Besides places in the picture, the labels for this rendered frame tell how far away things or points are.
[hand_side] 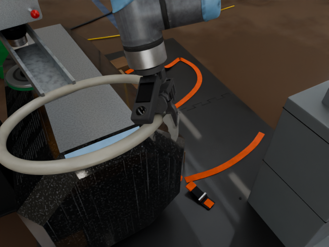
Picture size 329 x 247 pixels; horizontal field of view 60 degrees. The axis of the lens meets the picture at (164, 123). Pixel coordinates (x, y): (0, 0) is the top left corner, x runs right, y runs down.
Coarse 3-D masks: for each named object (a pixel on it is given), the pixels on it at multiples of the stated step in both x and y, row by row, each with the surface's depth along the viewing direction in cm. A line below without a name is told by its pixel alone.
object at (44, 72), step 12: (24, 24) 119; (0, 36) 112; (36, 36) 113; (12, 48) 108; (24, 48) 115; (36, 48) 115; (24, 60) 110; (36, 60) 110; (48, 60) 111; (24, 72) 101; (36, 72) 106; (48, 72) 106; (60, 72) 105; (36, 84) 95; (48, 84) 102; (60, 84) 102
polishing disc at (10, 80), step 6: (18, 66) 137; (12, 72) 133; (18, 72) 133; (6, 78) 130; (12, 78) 130; (18, 78) 130; (24, 78) 130; (12, 84) 127; (18, 84) 127; (24, 84) 127; (30, 84) 127
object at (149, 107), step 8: (144, 80) 65; (152, 80) 64; (160, 80) 66; (144, 88) 64; (152, 88) 63; (136, 96) 64; (144, 96) 63; (152, 96) 62; (136, 104) 62; (144, 104) 62; (152, 104) 61; (136, 112) 61; (144, 112) 60; (152, 112) 61; (136, 120) 61; (144, 120) 60; (152, 120) 61
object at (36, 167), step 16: (96, 80) 99; (112, 80) 98; (128, 80) 96; (48, 96) 94; (16, 112) 86; (0, 128) 78; (144, 128) 66; (0, 144) 71; (112, 144) 62; (128, 144) 63; (0, 160) 66; (16, 160) 63; (64, 160) 60; (80, 160) 60; (96, 160) 60
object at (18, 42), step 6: (0, 30) 116; (6, 30) 115; (12, 30) 115; (18, 30) 116; (24, 30) 119; (6, 36) 116; (12, 36) 116; (18, 36) 117; (24, 36) 120; (12, 42) 118; (18, 42) 119; (24, 42) 121
